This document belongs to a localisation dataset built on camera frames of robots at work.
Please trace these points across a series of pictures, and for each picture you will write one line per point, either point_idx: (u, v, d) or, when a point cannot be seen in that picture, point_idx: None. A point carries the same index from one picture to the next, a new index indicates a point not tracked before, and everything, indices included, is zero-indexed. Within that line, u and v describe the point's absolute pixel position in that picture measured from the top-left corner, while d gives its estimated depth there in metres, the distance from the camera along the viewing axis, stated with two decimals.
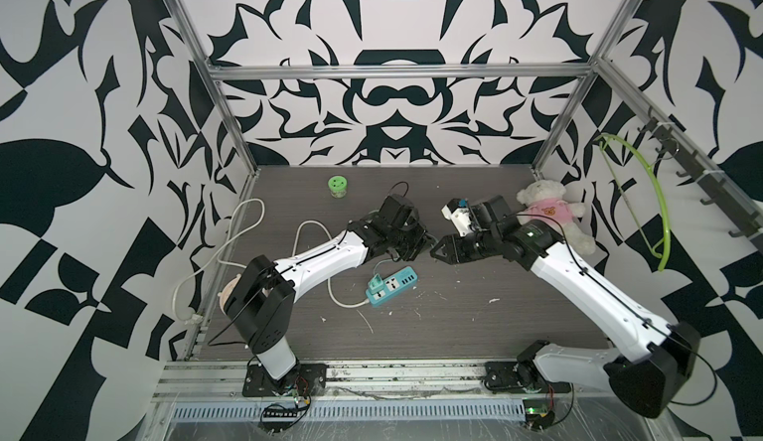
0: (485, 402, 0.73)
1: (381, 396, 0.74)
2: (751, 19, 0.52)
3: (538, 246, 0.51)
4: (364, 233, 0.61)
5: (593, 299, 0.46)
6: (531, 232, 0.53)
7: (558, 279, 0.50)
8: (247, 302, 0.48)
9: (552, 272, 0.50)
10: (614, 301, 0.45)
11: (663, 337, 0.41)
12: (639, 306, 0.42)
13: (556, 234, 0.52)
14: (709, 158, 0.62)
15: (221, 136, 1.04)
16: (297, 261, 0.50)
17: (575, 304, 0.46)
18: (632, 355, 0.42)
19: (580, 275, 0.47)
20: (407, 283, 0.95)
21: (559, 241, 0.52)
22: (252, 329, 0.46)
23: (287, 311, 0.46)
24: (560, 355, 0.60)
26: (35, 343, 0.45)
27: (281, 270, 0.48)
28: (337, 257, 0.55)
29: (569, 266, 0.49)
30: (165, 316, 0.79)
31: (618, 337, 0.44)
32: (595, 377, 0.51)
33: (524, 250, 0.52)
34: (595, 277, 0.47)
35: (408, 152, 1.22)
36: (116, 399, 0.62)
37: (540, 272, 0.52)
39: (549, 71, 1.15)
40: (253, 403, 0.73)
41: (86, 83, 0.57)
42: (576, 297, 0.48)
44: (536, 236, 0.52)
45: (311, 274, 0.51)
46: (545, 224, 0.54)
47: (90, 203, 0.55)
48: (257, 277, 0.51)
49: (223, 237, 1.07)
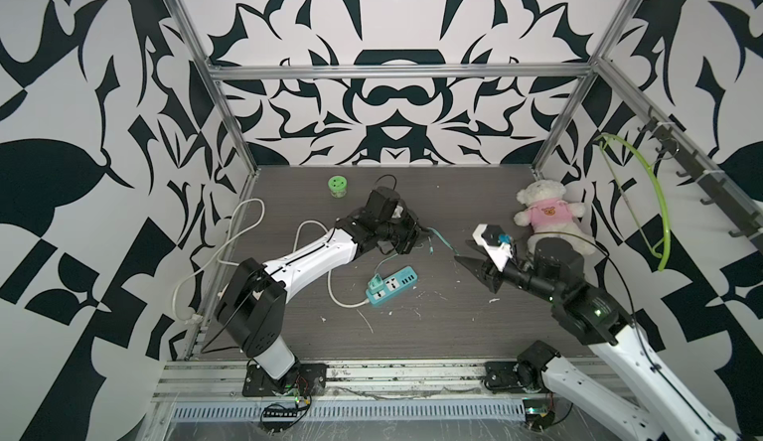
0: (485, 402, 0.73)
1: (381, 396, 0.74)
2: (752, 19, 0.55)
3: (606, 333, 0.46)
4: (352, 229, 0.61)
5: (663, 400, 0.42)
6: (597, 310, 0.48)
7: (624, 369, 0.46)
8: (238, 305, 0.48)
9: (620, 363, 0.46)
10: (684, 405, 0.42)
11: None
12: (707, 411, 0.42)
13: (626, 316, 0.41)
14: (710, 158, 0.62)
15: (221, 136, 1.04)
16: (286, 262, 0.50)
17: (631, 387, 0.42)
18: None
19: (652, 371, 0.44)
20: (407, 283, 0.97)
21: (628, 323, 0.47)
22: (244, 333, 0.45)
23: (279, 313, 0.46)
24: (579, 388, 0.58)
26: (35, 343, 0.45)
27: (271, 272, 0.47)
28: (326, 255, 0.54)
29: (641, 360, 0.44)
30: (165, 316, 0.79)
31: (679, 436, 0.42)
32: (615, 426, 0.53)
33: (587, 328, 0.47)
34: (667, 374, 0.44)
35: (408, 152, 1.22)
36: (116, 399, 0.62)
37: (600, 353, 0.48)
39: (549, 71, 1.15)
40: (253, 403, 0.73)
41: (86, 83, 0.57)
42: (638, 387, 0.45)
44: (604, 317, 0.47)
45: (302, 273, 0.51)
46: (614, 298, 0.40)
47: (90, 203, 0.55)
48: (248, 279, 0.50)
49: (223, 237, 1.07)
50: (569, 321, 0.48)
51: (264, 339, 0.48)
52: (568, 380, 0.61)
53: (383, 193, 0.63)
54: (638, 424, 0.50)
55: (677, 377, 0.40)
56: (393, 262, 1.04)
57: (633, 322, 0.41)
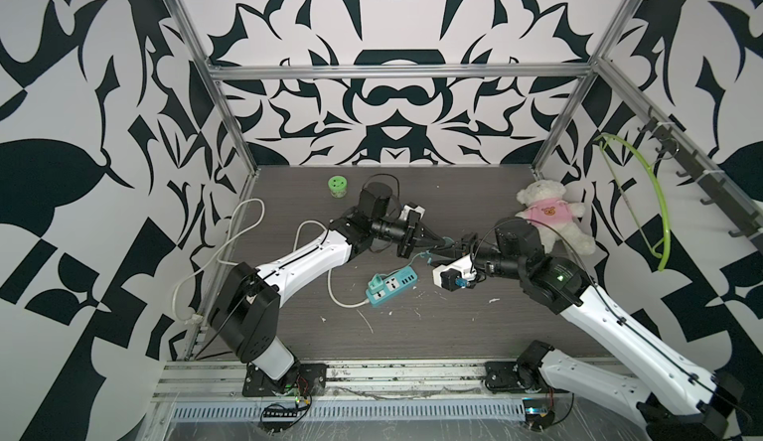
0: (485, 402, 0.73)
1: (381, 396, 0.74)
2: (752, 19, 0.55)
3: (572, 294, 0.48)
4: (346, 229, 0.61)
5: (636, 353, 0.43)
6: (559, 275, 0.50)
7: (595, 328, 0.47)
8: (232, 310, 0.47)
9: (589, 321, 0.47)
10: (656, 354, 0.43)
11: (710, 394, 0.40)
12: (681, 357, 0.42)
13: (588, 278, 0.49)
14: (709, 158, 0.62)
15: (222, 136, 1.06)
16: (280, 266, 0.49)
17: (609, 349, 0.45)
18: (677, 406, 0.41)
19: (618, 326, 0.45)
20: (407, 282, 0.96)
21: (591, 284, 0.49)
22: (239, 338, 0.45)
23: (274, 317, 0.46)
24: (570, 370, 0.60)
26: (35, 342, 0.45)
27: (264, 275, 0.47)
28: (320, 257, 0.54)
29: (607, 316, 0.46)
30: (165, 316, 0.79)
31: (663, 390, 0.42)
32: (613, 403, 0.52)
33: (554, 295, 0.49)
34: (633, 326, 0.45)
35: (408, 152, 1.22)
36: (116, 399, 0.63)
37: (571, 318, 0.49)
39: (549, 71, 1.15)
40: (253, 403, 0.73)
41: (86, 83, 0.57)
42: (613, 346, 0.46)
44: (567, 280, 0.49)
45: (296, 276, 0.50)
46: (574, 263, 0.51)
47: (90, 203, 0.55)
48: (241, 284, 0.50)
49: (223, 237, 1.07)
50: (537, 292, 0.50)
51: (259, 343, 0.48)
52: (563, 369, 0.61)
53: (373, 192, 0.61)
54: (627, 391, 0.51)
55: (644, 329, 0.45)
56: (393, 262, 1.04)
57: (593, 282, 0.49)
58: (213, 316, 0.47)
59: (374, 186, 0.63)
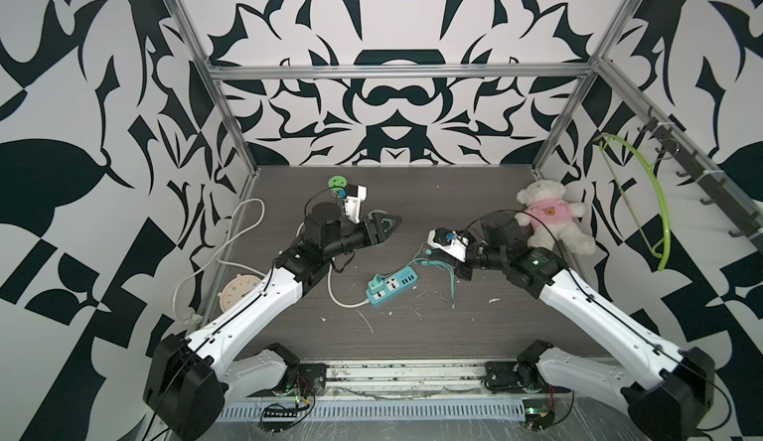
0: (485, 402, 0.73)
1: (381, 396, 0.74)
2: (751, 18, 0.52)
3: (544, 275, 0.53)
4: (294, 264, 0.56)
5: (603, 326, 0.46)
6: (535, 260, 0.55)
7: (567, 306, 0.51)
8: (167, 386, 0.43)
9: (561, 299, 0.51)
10: (623, 328, 0.45)
11: (675, 364, 0.41)
12: (649, 332, 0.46)
13: (563, 262, 0.54)
14: (709, 158, 0.62)
15: (222, 136, 1.06)
16: (215, 330, 0.44)
17: (586, 329, 0.49)
18: (647, 382, 0.42)
19: (587, 303, 0.49)
20: (407, 283, 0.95)
21: (565, 269, 0.53)
22: (178, 417, 0.40)
23: (215, 389, 0.43)
24: (564, 365, 0.60)
26: (36, 343, 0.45)
27: (196, 349, 0.42)
28: (264, 308, 0.49)
29: (576, 294, 0.50)
30: (165, 316, 0.79)
31: (632, 364, 0.44)
32: (603, 394, 0.52)
33: (531, 278, 0.54)
34: (601, 304, 0.48)
35: (408, 152, 1.22)
36: (116, 399, 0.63)
37: (548, 299, 0.53)
39: (548, 71, 1.15)
40: (253, 403, 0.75)
41: (86, 84, 0.57)
42: (586, 323, 0.49)
44: (541, 264, 0.54)
45: (235, 339, 0.45)
46: (550, 252, 0.56)
47: (89, 203, 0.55)
48: (174, 358, 0.45)
49: (223, 237, 1.07)
50: (517, 274, 0.55)
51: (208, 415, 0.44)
52: (558, 364, 0.61)
53: (318, 217, 0.56)
54: (614, 377, 0.51)
55: (614, 308, 0.48)
56: (393, 262, 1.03)
57: (567, 266, 0.53)
58: (147, 395, 0.43)
59: (316, 212, 0.56)
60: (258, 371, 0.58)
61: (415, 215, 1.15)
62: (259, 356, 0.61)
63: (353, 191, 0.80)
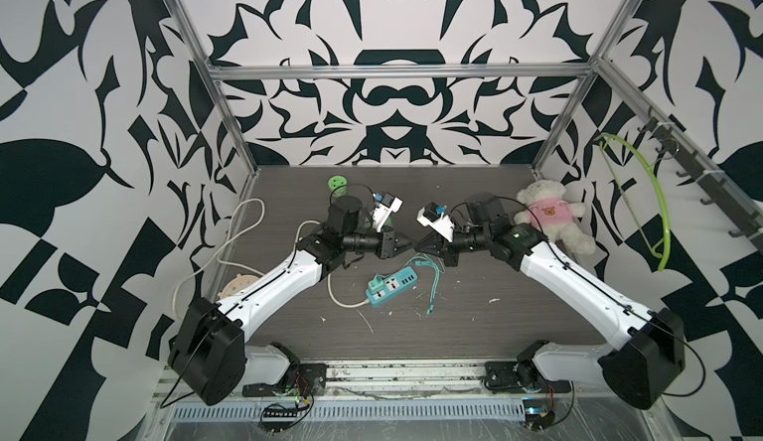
0: (485, 402, 0.73)
1: (381, 396, 0.74)
2: (752, 19, 0.55)
3: (526, 247, 0.54)
4: (315, 247, 0.59)
5: (576, 290, 0.48)
6: (517, 234, 0.57)
7: (544, 274, 0.52)
8: (194, 350, 0.44)
9: (538, 267, 0.53)
10: (595, 291, 0.47)
11: (643, 322, 0.43)
12: (621, 296, 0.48)
13: (542, 236, 0.56)
14: (709, 158, 0.62)
15: (221, 136, 1.04)
16: (243, 297, 0.47)
17: (562, 297, 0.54)
18: (617, 343, 0.44)
19: (563, 269, 0.50)
20: (407, 283, 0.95)
21: (544, 242, 0.55)
22: (203, 378, 0.42)
23: (239, 354, 0.44)
24: (557, 354, 0.60)
26: (36, 343, 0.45)
27: (226, 311, 0.44)
28: (288, 282, 0.52)
29: (553, 262, 0.52)
30: (165, 316, 0.79)
31: (604, 325, 0.45)
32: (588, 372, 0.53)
33: (512, 251, 0.56)
34: (577, 270, 0.50)
35: (408, 152, 1.22)
36: (116, 398, 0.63)
37: (529, 269, 0.55)
39: (548, 71, 1.15)
40: (253, 403, 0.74)
41: (86, 83, 0.57)
42: (563, 290, 0.50)
44: (522, 237, 0.56)
45: (261, 308, 0.48)
46: (533, 228, 0.57)
47: (89, 202, 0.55)
48: (201, 322, 0.46)
49: (223, 237, 1.07)
50: (500, 248, 0.57)
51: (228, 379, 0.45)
52: (552, 355, 0.61)
53: (340, 205, 0.60)
54: (595, 352, 0.52)
55: (589, 275, 0.49)
56: (393, 261, 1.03)
57: (546, 238, 0.55)
58: (173, 357, 0.44)
59: (345, 199, 0.62)
60: (266, 360, 0.58)
61: (415, 216, 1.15)
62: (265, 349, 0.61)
63: (386, 199, 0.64)
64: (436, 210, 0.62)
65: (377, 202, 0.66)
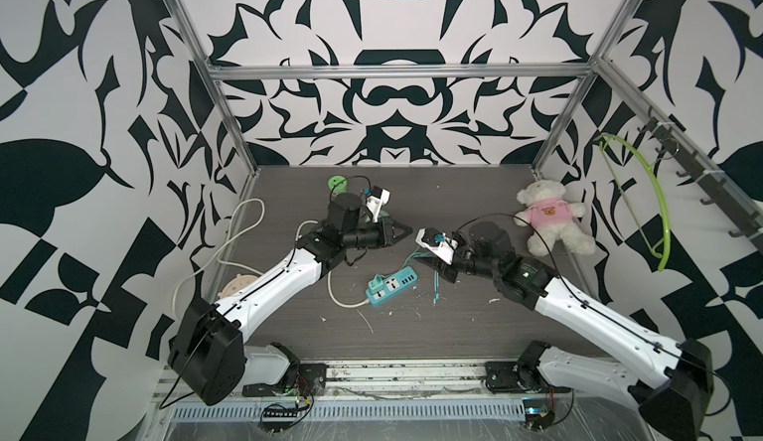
0: (485, 402, 0.73)
1: (381, 396, 0.74)
2: (751, 19, 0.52)
3: (536, 286, 0.52)
4: (315, 247, 0.58)
5: (601, 330, 0.46)
6: (527, 273, 0.54)
7: (563, 314, 0.51)
8: (193, 351, 0.44)
9: (556, 308, 0.51)
10: (620, 330, 0.45)
11: (675, 359, 0.42)
12: (645, 330, 0.45)
13: (551, 271, 0.54)
14: (709, 158, 0.62)
15: (222, 136, 1.06)
16: (242, 298, 0.46)
17: (584, 335, 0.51)
18: (652, 382, 0.43)
19: (582, 309, 0.49)
20: (407, 283, 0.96)
21: (554, 277, 0.53)
22: (202, 379, 0.42)
23: (238, 355, 0.44)
24: (567, 365, 0.60)
26: (36, 343, 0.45)
27: (225, 312, 0.44)
28: (287, 282, 0.51)
29: (571, 302, 0.50)
30: (165, 316, 0.79)
31: (635, 366, 0.44)
32: (610, 393, 0.52)
33: (524, 293, 0.54)
34: (596, 309, 0.48)
35: (408, 152, 1.22)
36: (116, 398, 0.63)
37: (544, 311, 0.53)
39: (548, 71, 1.15)
40: (253, 403, 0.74)
41: (86, 83, 0.57)
42: (585, 330, 0.49)
44: (532, 276, 0.54)
45: (260, 308, 0.47)
46: (538, 262, 0.56)
47: (89, 203, 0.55)
48: (201, 323, 0.47)
49: (223, 237, 1.07)
50: (511, 290, 0.55)
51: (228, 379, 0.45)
52: (560, 366, 0.61)
53: (340, 202, 0.59)
54: (618, 376, 0.51)
55: (609, 311, 0.48)
56: (393, 261, 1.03)
57: (556, 273, 0.54)
58: (173, 357, 0.44)
59: (344, 197, 0.61)
60: (267, 360, 0.59)
61: (415, 216, 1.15)
62: (265, 349, 0.61)
63: (377, 191, 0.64)
64: (436, 236, 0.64)
65: (366, 197, 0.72)
